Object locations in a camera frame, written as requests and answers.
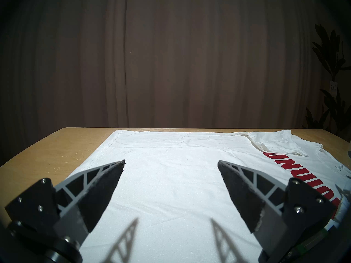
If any tall dark leafy plant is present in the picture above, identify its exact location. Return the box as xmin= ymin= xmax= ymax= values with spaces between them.
xmin=302 ymin=24 xmax=351 ymax=142

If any grey lattice left gripper right finger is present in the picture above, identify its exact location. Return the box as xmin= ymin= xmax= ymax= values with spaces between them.
xmin=217 ymin=160 xmax=337 ymax=261

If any grey lattice left gripper left finger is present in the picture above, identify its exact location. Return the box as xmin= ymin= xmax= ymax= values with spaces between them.
xmin=5 ymin=160 xmax=126 ymax=263

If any brown pleated curtain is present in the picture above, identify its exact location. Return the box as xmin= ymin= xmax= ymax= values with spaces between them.
xmin=0 ymin=0 xmax=351 ymax=167

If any white t-shirt with red print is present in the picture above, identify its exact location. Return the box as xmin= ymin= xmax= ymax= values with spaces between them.
xmin=67 ymin=130 xmax=351 ymax=263

